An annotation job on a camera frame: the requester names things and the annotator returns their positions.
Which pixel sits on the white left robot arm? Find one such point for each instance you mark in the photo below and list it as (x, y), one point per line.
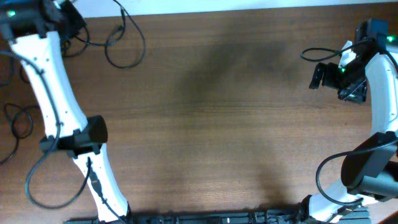
(35, 31)

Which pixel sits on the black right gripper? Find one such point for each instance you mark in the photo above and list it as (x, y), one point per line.
(354, 93)

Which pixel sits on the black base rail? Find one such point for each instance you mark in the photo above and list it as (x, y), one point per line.
(214, 217)

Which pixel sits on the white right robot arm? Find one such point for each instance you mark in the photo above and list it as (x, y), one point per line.
(368, 172)

